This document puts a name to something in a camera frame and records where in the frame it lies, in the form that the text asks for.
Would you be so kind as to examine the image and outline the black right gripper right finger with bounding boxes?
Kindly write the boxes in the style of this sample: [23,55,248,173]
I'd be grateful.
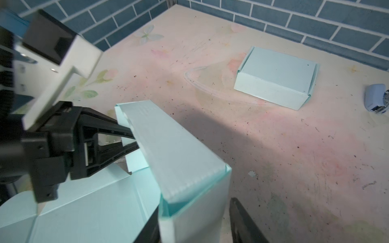
[229,197,269,243]

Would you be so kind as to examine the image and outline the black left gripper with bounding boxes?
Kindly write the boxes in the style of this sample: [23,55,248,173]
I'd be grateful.
[1,101,139,203]

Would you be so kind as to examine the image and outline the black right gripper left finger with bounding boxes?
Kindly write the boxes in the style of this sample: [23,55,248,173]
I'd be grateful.
[134,207,161,243]

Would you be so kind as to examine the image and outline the light blue box stack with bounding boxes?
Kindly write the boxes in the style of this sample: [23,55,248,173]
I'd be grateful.
[1,100,232,243]

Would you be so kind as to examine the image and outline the light blue paper box sheet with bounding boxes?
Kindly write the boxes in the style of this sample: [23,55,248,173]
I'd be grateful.
[234,46,320,110]

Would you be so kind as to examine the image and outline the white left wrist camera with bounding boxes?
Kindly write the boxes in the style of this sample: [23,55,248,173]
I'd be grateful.
[1,7,103,130]

